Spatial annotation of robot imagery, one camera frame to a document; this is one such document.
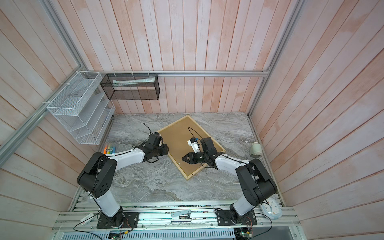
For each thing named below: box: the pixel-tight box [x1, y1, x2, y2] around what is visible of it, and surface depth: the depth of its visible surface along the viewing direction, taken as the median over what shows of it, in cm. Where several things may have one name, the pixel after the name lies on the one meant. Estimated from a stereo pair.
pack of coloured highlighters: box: [103, 144, 116, 155], surface depth 100 cm
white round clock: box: [259, 198, 283, 220], surface depth 75 cm
